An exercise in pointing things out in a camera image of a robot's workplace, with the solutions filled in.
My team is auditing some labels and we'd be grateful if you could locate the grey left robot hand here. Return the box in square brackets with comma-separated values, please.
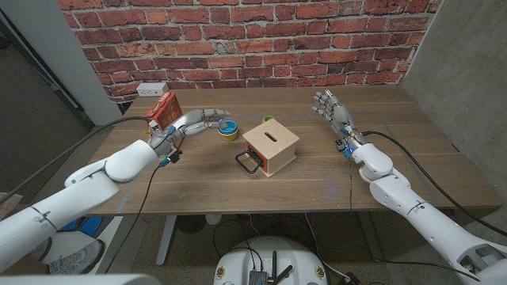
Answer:
[148, 108, 232, 162]

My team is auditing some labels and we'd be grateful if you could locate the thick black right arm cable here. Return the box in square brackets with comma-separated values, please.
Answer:
[362, 130, 507, 238]

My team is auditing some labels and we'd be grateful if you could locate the white power outlet strip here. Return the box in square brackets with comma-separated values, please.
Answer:
[136, 82, 170, 98]

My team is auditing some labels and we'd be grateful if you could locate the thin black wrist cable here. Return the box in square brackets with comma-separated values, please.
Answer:
[105, 158, 175, 274]

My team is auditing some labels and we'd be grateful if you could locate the grey table leg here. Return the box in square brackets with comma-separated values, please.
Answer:
[357, 211, 384, 263]

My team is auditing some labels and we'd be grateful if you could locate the red brick printed backdrop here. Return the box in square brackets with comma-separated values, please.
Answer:
[57, 0, 443, 104]

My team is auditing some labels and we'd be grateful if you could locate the black antenna module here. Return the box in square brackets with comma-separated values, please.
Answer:
[248, 250, 294, 285]

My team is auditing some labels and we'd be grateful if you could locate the blue and yellow bowl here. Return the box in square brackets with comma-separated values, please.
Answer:
[217, 120, 239, 143]

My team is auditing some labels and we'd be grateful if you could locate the white robot torso edge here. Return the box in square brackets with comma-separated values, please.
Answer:
[0, 273, 162, 285]

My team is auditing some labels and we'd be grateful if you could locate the white table leg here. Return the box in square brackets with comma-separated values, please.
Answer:
[155, 215, 178, 267]

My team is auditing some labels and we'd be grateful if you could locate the red-fronted wooden drawer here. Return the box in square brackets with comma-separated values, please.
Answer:
[234, 142, 265, 175]

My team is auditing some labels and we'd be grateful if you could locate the red cracker package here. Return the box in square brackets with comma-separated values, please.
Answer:
[144, 91, 184, 131]

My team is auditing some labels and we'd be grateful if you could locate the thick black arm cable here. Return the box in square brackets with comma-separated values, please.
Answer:
[362, 130, 507, 238]
[0, 116, 154, 205]

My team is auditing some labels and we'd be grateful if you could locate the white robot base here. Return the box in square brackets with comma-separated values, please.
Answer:
[213, 236, 329, 285]

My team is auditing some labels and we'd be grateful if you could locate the thin black floor cable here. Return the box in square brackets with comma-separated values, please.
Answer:
[347, 158, 482, 282]

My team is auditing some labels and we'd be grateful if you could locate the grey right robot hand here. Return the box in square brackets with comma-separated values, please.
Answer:
[311, 89, 360, 139]

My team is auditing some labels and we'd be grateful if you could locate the wooden box with slot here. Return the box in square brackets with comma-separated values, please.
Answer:
[242, 118, 300, 178]

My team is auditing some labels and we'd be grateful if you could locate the grey sneaker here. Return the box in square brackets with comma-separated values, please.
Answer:
[47, 239, 106, 276]

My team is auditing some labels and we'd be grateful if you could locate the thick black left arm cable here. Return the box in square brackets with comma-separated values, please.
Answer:
[0, 116, 154, 205]

